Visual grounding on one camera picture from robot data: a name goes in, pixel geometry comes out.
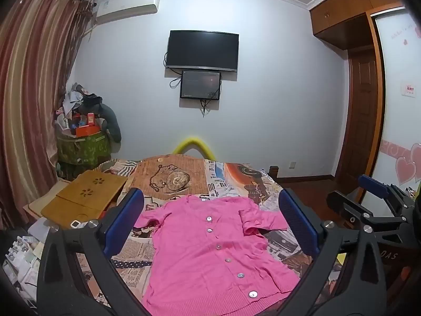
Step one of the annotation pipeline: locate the pink knit button cardigan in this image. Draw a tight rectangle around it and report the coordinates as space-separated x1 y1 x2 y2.
135 195 299 315

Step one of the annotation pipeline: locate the white heart decorated wardrobe door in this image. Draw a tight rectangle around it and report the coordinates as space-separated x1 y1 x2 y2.
371 7 420 195

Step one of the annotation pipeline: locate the white small device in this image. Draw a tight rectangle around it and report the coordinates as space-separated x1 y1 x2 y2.
71 220 83 229

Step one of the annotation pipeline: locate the wooden folding lap table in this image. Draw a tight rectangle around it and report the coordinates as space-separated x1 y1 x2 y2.
41 170 127 229

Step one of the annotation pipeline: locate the brown wooden door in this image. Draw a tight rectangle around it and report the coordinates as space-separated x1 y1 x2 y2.
335 48 378 192

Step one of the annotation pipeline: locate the newspaper print bed sheet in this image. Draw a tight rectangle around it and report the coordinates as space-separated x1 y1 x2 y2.
97 155 312 315

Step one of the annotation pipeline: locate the green patterned storage box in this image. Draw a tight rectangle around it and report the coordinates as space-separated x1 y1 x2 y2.
56 132 111 181

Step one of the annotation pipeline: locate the clutter pile of papers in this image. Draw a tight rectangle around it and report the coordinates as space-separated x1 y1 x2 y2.
1 217 57 314

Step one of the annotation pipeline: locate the orange box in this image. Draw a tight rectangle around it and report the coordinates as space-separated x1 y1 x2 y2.
76 125 101 138

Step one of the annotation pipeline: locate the brown wooden wardrobe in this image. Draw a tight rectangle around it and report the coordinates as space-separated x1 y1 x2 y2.
309 0 409 52

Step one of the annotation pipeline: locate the striped red beige curtain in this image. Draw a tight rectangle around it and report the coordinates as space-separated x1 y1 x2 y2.
1 0 93 229

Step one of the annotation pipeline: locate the small black wall monitor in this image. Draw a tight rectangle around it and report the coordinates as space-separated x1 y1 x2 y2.
180 70 222 101

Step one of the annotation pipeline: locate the black wall television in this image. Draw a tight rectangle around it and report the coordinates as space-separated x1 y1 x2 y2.
166 30 239 72

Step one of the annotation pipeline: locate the white wall air conditioner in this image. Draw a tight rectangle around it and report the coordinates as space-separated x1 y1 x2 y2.
96 0 160 25

